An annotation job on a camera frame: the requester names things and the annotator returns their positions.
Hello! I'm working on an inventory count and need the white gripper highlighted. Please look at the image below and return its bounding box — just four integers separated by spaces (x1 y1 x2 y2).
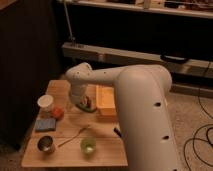
69 84 87 104

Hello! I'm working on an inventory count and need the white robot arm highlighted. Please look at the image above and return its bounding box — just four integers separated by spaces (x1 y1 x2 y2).
66 63 183 171

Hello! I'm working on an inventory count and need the white paper cup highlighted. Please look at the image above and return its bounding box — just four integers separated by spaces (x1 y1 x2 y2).
37 95 54 112

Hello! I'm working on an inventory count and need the green plastic cup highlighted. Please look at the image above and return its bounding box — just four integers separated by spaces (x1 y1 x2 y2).
80 137 96 155

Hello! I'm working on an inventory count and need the metal cup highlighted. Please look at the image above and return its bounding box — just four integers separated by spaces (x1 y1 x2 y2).
37 136 55 154

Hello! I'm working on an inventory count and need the yellow wooden tray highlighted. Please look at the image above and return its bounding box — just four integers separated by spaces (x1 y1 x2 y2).
96 85 116 117

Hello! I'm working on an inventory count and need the orange round object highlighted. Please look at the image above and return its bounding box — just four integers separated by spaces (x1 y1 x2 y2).
51 107 64 120

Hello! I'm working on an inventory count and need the blue sponge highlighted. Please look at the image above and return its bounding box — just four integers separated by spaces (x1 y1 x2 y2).
35 118 56 132

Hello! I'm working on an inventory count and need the wooden spoon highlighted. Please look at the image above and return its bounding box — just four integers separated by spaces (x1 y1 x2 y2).
58 127 89 148

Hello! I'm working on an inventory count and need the metal vertical pole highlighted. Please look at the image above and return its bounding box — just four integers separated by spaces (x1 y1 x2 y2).
63 0 75 45

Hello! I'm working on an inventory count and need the wooden shelf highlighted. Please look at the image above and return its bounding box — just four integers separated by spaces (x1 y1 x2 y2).
56 0 213 19

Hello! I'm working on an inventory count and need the grey metal rail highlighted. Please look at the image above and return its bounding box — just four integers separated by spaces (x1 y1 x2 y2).
62 42 213 79

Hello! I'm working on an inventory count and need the black cable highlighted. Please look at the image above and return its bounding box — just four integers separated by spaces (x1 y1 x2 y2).
183 61 213 171

